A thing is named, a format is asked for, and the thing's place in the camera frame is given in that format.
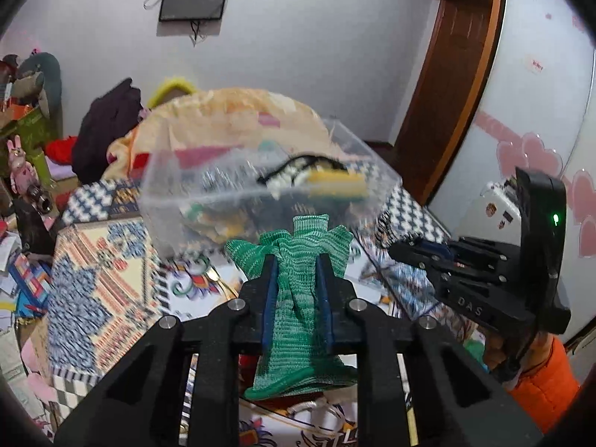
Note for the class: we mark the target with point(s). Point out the orange sleeve forearm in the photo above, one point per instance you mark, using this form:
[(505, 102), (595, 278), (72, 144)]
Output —
[(546, 386)]

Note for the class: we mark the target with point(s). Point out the brown wooden door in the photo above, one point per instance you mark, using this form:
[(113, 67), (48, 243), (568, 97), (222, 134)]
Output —
[(452, 77)]

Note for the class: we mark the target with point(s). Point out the green knitted pouch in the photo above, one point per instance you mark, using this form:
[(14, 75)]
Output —
[(296, 362)]

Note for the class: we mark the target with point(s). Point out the green cardboard box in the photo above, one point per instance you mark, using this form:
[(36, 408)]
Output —
[(35, 131)]

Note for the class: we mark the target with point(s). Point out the green grey plush dinosaur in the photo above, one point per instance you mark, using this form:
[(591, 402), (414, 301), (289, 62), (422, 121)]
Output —
[(38, 79)]

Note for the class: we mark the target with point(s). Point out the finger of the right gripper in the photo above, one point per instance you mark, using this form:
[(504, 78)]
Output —
[(418, 251)]

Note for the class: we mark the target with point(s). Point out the patterned patchwork bed cover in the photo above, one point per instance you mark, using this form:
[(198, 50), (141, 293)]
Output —
[(109, 287)]

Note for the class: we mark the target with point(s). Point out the yellow black item in box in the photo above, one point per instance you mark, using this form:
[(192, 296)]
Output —
[(317, 174)]

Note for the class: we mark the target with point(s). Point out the dark purple backpack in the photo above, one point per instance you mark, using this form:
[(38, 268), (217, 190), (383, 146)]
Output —
[(109, 117)]

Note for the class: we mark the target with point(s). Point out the yellow curved pillow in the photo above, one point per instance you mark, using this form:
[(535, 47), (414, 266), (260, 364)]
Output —
[(173, 86)]

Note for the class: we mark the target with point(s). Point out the orange floral blanket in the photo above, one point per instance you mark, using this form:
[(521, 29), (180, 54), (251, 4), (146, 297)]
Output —
[(221, 119)]

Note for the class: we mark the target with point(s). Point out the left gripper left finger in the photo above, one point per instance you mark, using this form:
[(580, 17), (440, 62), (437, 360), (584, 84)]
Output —
[(256, 328)]

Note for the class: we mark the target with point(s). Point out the pink rabbit plush toy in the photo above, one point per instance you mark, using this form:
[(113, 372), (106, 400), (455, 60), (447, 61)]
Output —
[(23, 174)]

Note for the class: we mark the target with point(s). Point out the clear plastic storage box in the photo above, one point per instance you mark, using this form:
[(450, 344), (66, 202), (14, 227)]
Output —
[(194, 200)]

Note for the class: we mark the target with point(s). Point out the white sticker suitcase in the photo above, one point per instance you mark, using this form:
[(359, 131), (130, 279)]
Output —
[(494, 215)]

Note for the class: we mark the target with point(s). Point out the small wall monitor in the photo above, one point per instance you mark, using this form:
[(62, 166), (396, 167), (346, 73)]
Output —
[(191, 10)]

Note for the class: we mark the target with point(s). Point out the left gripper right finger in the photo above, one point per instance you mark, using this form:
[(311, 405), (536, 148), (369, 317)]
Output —
[(336, 329)]

